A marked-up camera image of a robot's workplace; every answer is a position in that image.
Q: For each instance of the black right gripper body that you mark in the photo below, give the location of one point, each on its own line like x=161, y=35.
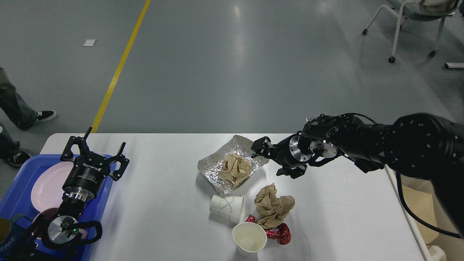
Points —
x=289, y=152

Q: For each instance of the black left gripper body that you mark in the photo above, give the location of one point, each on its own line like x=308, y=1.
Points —
x=85, y=181

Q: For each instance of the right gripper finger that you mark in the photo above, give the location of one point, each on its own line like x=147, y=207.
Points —
x=263, y=147
x=294, y=173

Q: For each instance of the pink plate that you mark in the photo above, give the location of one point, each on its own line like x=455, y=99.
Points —
x=47, y=192

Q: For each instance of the brown paper ball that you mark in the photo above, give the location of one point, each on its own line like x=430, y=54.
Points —
x=272, y=209

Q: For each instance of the aluminium foil tray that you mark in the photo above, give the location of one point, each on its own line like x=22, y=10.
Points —
x=210, y=165

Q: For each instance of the pink mug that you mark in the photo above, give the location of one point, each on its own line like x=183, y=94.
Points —
x=48, y=214

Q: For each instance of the brown paper bag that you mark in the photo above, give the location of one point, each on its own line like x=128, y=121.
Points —
x=422, y=205

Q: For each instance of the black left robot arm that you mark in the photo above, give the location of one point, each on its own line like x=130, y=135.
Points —
x=61, y=232

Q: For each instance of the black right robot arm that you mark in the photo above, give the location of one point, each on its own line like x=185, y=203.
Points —
x=420, y=145

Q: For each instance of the crumpled brown paper in foil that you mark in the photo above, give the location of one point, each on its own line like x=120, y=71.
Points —
x=235, y=169

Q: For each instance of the left metal floor socket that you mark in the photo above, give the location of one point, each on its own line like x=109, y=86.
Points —
x=311, y=119

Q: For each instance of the person's near leg and shoe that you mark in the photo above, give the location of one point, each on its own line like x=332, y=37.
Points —
x=10, y=151

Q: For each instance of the person's leg and shoe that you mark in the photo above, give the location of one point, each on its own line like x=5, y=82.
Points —
x=16, y=109
x=10, y=151

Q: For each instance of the person's far leg and shoe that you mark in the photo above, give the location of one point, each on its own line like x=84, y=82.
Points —
x=16, y=109

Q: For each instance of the red foil wrapper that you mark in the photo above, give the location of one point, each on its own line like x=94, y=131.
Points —
x=280, y=233

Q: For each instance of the blue plastic tray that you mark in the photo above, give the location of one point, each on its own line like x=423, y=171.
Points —
x=17, y=200

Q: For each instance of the patterned paper cup lying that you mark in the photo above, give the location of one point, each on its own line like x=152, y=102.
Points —
x=230, y=207

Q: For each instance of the white paper cup upright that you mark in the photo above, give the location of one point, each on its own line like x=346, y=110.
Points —
x=250, y=238

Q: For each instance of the dark blue mug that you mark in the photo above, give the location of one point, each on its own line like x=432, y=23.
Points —
x=10, y=233

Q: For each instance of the white paper scrap on floor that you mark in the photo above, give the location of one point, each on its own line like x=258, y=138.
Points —
x=89, y=42

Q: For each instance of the beige plastic bin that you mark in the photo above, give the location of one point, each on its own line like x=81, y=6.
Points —
x=452, y=247

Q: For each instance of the white bar on floor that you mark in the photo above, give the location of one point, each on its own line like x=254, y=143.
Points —
x=452, y=65

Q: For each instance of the white office chair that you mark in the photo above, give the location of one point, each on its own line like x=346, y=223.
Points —
x=418, y=10

